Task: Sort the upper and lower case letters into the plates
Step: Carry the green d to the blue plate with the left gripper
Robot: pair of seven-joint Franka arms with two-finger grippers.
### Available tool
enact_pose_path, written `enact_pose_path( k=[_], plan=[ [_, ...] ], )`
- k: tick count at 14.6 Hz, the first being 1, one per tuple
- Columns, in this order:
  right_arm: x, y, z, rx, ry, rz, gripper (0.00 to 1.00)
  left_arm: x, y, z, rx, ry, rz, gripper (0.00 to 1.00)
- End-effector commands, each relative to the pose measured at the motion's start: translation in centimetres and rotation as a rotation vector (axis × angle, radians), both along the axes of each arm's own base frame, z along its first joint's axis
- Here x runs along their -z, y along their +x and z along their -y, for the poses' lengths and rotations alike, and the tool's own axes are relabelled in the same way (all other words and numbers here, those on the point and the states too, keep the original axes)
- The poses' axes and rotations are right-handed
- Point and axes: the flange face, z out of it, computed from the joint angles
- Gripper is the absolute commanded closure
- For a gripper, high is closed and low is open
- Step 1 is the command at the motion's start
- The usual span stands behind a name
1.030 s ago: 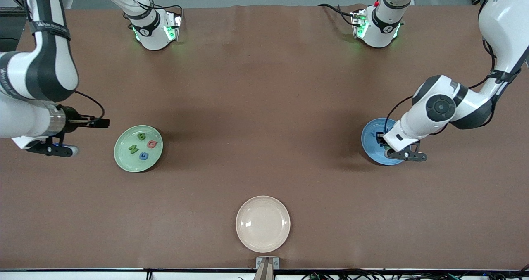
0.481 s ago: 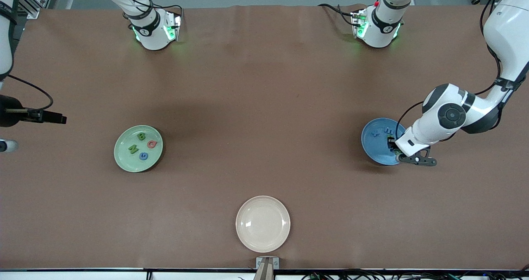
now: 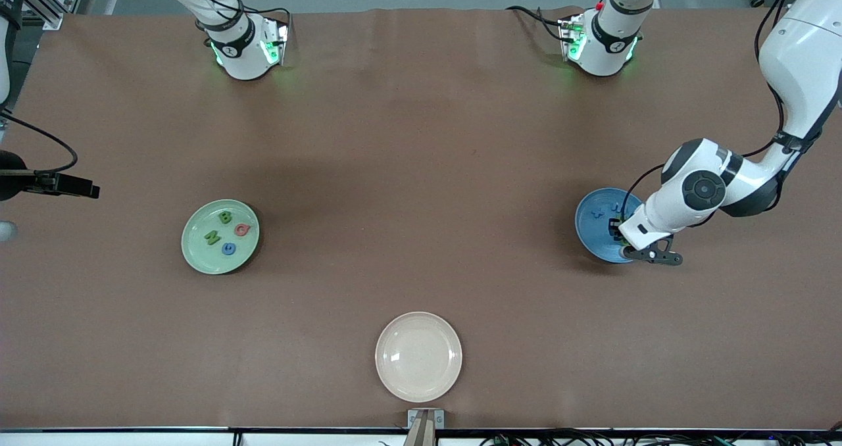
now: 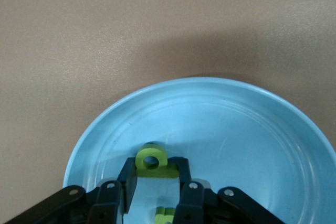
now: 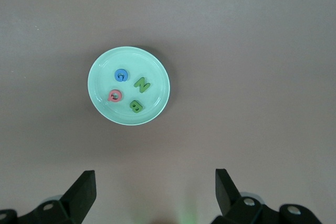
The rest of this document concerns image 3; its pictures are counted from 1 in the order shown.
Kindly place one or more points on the blue plate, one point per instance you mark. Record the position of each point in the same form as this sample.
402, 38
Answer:
595, 242

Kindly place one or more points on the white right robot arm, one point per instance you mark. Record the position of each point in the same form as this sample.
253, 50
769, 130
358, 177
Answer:
237, 51

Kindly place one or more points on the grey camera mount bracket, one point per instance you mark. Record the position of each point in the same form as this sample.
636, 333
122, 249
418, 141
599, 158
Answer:
424, 426

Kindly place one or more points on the pink letter Q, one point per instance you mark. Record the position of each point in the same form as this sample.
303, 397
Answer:
237, 229

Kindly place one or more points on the blue letter G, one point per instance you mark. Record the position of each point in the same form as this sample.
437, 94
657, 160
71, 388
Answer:
224, 248

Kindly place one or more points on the beige plate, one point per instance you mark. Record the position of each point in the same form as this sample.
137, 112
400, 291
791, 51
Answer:
418, 357

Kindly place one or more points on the brown table mat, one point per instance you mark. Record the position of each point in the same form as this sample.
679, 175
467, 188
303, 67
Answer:
421, 137

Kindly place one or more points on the aluminium frame profile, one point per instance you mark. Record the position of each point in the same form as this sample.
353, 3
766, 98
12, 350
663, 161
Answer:
52, 20

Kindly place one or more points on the green letter N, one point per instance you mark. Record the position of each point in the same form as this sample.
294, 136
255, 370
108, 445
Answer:
212, 237

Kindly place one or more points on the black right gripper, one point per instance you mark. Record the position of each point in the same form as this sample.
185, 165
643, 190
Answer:
9, 176

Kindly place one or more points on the green letter B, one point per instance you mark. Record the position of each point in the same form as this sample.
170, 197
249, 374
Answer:
225, 218

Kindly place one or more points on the light green plate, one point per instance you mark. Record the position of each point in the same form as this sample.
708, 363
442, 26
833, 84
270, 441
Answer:
204, 255

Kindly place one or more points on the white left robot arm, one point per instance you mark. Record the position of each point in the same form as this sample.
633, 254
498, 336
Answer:
809, 51

